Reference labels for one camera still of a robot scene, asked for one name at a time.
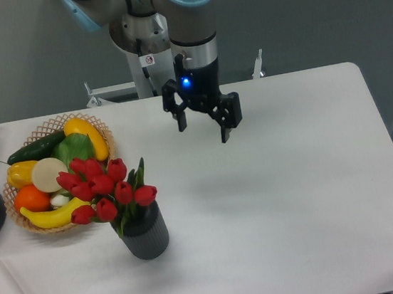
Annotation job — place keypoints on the dark grey ribbed vase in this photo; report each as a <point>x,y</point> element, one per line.
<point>143,230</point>

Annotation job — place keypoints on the yellow banana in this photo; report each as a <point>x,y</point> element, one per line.
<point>55,218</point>

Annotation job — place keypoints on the woven wicker basket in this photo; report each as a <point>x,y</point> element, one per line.
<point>48,127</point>

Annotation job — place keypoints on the green leafy lettuce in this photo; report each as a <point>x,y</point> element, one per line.
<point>75,145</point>

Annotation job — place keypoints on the yellow squash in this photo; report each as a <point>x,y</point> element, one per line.
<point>80,126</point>

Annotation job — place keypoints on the white garlic bulb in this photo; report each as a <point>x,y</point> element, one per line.
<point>58,200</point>

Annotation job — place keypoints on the green cucumber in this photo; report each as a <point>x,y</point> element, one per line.
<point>37,150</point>

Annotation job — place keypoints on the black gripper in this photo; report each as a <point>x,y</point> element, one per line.
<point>199,90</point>

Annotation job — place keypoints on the cream round disc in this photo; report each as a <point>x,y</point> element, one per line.
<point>45,173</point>

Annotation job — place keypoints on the red tulip bouquet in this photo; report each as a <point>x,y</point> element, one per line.
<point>109,194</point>

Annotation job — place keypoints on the orange fruit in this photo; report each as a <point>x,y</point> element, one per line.
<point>33,199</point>

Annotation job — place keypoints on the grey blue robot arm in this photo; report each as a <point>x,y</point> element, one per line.
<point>92,15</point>

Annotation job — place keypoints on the yellow bell pepper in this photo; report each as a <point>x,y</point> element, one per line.
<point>19,174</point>

